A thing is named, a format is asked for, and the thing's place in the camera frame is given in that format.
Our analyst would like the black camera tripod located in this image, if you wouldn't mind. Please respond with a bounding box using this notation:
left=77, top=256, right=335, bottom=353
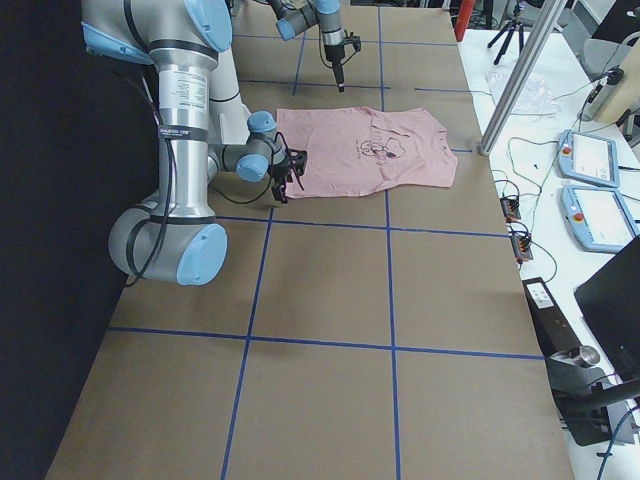
left=487, top=1, right=525, bottom=65

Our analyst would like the orange terminal block near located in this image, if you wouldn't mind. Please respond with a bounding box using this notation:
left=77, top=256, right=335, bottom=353
left=507, top=221, right=533, bottom=266

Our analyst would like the teach pendant tablet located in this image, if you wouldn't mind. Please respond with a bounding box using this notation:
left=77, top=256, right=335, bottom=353
left=556, top=130, right=620, bottom=188
left=560, top=186, right=639, bottom=254

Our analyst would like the near teach pendant tablet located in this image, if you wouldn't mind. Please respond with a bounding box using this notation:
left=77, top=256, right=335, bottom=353
left=560, top=186, right=639, bottom=254

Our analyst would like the far teach pendant tablet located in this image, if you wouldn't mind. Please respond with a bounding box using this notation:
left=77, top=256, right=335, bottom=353
left=556, top=130, right=620, bottom=188

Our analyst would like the orange terminal block far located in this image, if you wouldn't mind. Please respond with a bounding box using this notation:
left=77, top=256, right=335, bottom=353
left=499, top=195, right=521, bottom=223

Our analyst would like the black clamp metal knob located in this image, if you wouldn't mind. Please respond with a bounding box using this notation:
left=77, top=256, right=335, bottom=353
left=545, top=346, right=639, bottom=447

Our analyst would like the black box white label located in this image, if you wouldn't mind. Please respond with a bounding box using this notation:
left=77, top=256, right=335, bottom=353
left=522, top=277, right=581, bottom=357

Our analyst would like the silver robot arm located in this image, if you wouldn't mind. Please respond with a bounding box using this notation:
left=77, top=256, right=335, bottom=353
left=82, top=1, right=307, bottom=285
left=267, top=0, right=361, bottom=93

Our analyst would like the black monitor corner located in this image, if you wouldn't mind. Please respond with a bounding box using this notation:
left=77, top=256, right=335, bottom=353
left=574, top=238, right=639, bottom=377

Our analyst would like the red cylinder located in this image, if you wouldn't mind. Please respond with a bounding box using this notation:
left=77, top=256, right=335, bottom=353
left=454, top=0, right=475, bottom=42

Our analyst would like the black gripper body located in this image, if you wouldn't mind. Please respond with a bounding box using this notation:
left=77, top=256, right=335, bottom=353
left=321, top=30, right=361, bottom=69
left=269, top=132, right=308, bottom=190

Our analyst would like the pink Snoopy t-shirt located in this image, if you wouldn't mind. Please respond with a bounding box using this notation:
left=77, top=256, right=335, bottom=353
left=277, top=106, right=458, bottom=199

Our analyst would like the orange terminal block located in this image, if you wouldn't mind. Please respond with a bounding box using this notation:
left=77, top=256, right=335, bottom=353
left=507, top=221, right=533, bottom=266
left=499, top=195, right=521, bottom=223

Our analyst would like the aluminium frame post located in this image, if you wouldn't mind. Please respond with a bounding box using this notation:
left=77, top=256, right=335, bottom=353
left=478, top=0, right=566, bottom=156

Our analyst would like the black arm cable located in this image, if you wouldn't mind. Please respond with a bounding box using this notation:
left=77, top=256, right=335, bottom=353
left=124, top=74, right=306, bottom=287

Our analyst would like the clear plastic bag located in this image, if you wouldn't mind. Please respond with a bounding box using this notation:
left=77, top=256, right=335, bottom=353
left=486, top=70, right=559, bottom=116

